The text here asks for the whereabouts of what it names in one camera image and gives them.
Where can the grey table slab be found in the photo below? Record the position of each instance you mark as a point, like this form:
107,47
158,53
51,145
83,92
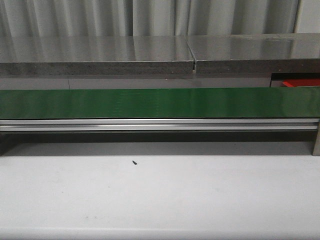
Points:
283,53
95,56

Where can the grey left table slab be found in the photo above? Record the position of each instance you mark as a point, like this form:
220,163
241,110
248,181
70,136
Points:
95,56

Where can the grey pleated curtain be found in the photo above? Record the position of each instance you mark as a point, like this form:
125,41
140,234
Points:
48,18

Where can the grey right table slab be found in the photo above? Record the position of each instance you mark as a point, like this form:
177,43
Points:
283,53

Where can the green conveyor belt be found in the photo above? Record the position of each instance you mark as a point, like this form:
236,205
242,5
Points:
252,102

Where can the right conveyor support leg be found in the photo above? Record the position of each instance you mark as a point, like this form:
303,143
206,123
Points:
316,143

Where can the red plastic tray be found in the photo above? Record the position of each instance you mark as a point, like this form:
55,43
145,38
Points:
304,82

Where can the aluminium conveyor frame rail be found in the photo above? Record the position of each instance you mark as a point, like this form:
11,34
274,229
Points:
154,124

